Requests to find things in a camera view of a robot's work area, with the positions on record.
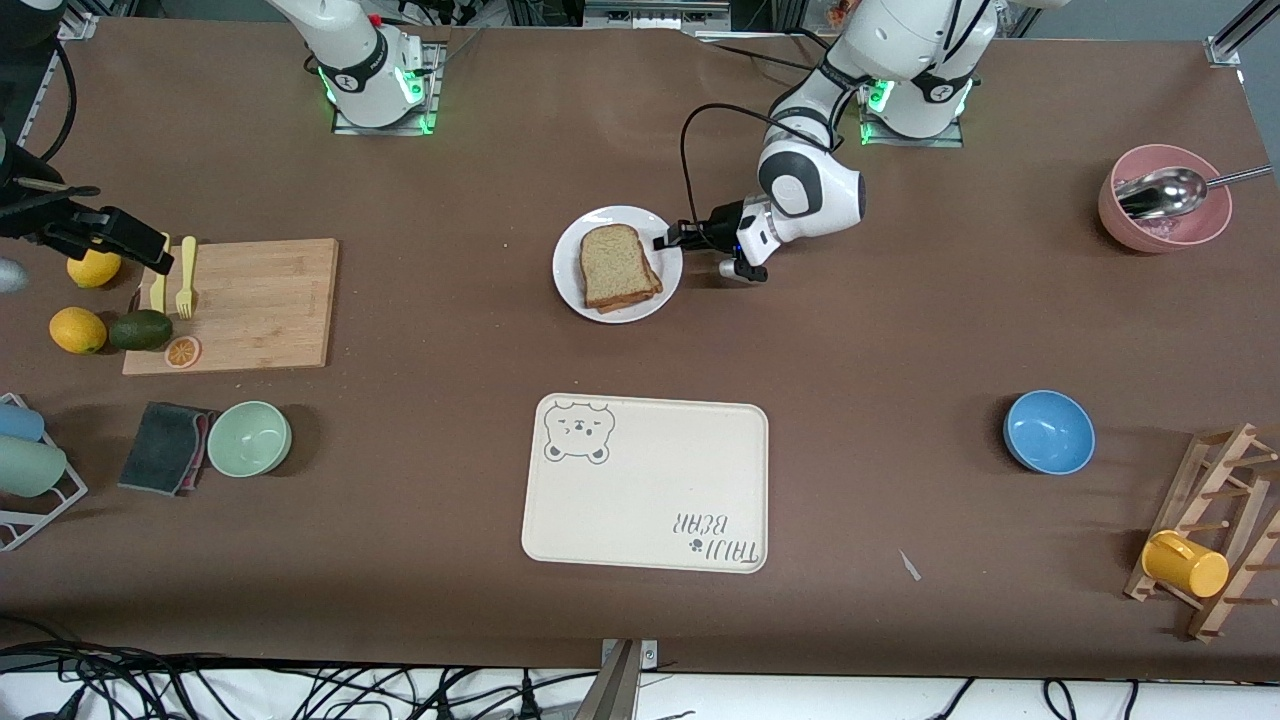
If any brown sandwich top bread slice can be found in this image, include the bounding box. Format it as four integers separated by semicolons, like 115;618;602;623
580;224;663;309

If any white round plate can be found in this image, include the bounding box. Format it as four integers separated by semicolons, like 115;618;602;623
552;205;685;324

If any yellow lemon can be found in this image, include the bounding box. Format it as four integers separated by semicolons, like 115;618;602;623
67;250;123;290
49;307;108;355

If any yellow plastic fork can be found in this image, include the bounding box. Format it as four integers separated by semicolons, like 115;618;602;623
176;236;198;320

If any brown bread slice under egg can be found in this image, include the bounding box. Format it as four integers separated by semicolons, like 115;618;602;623
596;285;665;315

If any dark green avocado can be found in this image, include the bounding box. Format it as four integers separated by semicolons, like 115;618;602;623
108;309;174;352

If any wooden cutting board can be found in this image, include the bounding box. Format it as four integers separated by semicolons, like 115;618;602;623
122;238;340;377

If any dark grey folded cloth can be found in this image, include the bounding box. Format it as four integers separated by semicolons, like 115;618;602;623
118;402;216;497

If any light blue cup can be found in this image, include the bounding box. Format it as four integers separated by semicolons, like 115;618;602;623
0;402;46;443

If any grey metal box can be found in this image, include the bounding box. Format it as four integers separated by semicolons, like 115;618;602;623
585;0;731;31

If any pale green bowl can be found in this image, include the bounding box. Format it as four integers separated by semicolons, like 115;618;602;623
207;401;293;478

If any pale green cup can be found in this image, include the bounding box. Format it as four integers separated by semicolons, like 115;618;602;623
0;435;68;499

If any cream tray with bear print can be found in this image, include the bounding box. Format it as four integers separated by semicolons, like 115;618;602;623
521;393;770;575

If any blue bowl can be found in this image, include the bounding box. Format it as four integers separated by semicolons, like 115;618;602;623
1003;390;1096;475

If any metal spoon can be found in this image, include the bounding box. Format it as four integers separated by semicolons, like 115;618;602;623
1114;165;1273;222

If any pink ribbed bowl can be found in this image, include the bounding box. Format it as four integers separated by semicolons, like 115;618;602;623
1098;144;1233;253

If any wooden mug rack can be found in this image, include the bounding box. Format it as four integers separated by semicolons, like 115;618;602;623
1124;423;1280;642

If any yellow mug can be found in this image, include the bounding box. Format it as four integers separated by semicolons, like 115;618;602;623
1141;530;1230;599

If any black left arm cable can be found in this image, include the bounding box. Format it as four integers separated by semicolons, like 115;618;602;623
680;102;773;237

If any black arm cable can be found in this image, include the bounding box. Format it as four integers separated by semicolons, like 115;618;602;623
680;102;773;237
20;40;78;163

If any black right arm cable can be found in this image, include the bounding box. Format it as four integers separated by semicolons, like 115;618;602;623
20;40;78;163

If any black cable on table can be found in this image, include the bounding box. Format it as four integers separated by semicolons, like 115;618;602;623
700;35;841;81

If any white wire cup rack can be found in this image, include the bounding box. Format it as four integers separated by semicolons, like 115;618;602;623
0;393;89;552

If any black cable bundle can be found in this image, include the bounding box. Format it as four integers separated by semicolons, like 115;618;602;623
0;620;601;720

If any grey metal table bracket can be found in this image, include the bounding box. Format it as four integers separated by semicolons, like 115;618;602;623
575;638;659;720

